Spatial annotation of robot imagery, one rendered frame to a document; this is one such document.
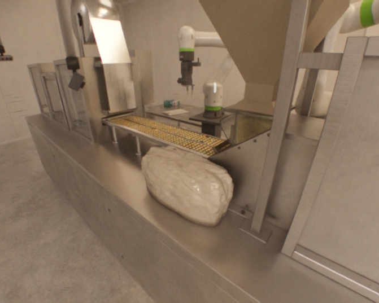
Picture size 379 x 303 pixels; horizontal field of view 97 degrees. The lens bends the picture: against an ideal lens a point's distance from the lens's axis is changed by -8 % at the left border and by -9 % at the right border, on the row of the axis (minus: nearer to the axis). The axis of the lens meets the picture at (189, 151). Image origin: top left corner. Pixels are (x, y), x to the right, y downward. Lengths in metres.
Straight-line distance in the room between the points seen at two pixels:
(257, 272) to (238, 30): 0.64
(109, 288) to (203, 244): 1.01
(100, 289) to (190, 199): 1.08
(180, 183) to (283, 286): 0.39
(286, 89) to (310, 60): 0.07
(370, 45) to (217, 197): 0.46
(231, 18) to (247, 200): 0.56
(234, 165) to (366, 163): 0.35
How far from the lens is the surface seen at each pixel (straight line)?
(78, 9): 1.47
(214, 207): 0.59
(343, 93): 0.43
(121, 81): 1.29
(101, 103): 1.31
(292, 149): 0.57
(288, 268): 0.63
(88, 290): 1.56
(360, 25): 1.20
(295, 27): 0.46
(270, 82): 0.60
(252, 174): 0.64
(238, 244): 0.63
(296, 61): 0.45
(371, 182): 0.51
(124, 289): 1.49
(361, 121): 0.47
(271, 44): 0.56
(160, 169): 0.65
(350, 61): 0.43
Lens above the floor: 1.29
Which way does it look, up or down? 26 degrees down
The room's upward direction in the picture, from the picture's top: straight up
